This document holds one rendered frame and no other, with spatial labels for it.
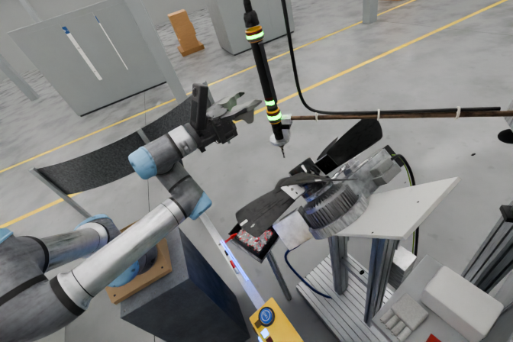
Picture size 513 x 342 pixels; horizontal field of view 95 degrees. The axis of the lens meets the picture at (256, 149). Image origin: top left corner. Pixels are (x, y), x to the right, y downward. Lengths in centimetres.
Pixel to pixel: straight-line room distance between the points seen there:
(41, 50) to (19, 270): 660
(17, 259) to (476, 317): 120
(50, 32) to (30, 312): 658
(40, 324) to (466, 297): 113
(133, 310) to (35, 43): 643
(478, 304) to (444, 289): 8
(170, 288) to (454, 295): 104
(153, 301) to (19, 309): 66
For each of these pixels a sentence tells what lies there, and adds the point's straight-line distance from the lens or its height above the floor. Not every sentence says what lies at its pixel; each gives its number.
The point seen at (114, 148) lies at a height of 89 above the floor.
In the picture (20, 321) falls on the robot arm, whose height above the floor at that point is 158.
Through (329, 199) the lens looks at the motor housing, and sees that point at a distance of 97.
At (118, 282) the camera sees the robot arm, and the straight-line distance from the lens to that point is 103.
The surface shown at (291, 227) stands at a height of 102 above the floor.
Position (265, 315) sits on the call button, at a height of 108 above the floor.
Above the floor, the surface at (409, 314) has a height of 88.
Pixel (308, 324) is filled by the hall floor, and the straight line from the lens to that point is 202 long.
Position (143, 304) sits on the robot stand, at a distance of 125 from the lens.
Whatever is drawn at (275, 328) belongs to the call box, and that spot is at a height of 107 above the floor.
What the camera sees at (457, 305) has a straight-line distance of 110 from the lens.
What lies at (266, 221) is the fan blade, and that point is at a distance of 93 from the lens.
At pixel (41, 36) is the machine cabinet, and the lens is 706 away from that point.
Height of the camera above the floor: 196
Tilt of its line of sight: 38 degrees down
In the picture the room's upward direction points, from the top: 18 degrees counter-clockwise
